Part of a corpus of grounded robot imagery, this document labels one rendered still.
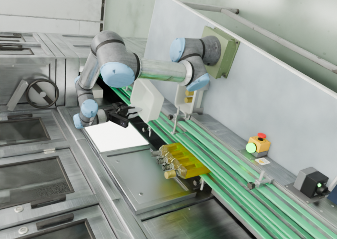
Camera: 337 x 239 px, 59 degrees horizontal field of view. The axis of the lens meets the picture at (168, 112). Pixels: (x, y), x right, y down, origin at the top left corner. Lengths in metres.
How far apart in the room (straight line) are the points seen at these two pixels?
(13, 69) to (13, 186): 0.83
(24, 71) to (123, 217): 1.22
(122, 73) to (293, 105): 0.72
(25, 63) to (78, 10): 2.98
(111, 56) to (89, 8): 3.97
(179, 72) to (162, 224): 0.67
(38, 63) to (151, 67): 1.09
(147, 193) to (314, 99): 0.84
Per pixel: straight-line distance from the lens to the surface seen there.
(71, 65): 2.18
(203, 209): 1.53
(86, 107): 1.42
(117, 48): 1.13
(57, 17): 4.96
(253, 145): 1.39
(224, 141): 1.47
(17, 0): 4.83
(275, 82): 1.40
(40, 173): 1.66
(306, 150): 1.35
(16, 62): 2.11
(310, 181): 1.27
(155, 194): 1.49
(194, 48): 1.43
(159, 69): 1.22
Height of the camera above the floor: 1.86
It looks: 32 degrees down
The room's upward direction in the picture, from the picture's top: 96 degrees counter-clockwise
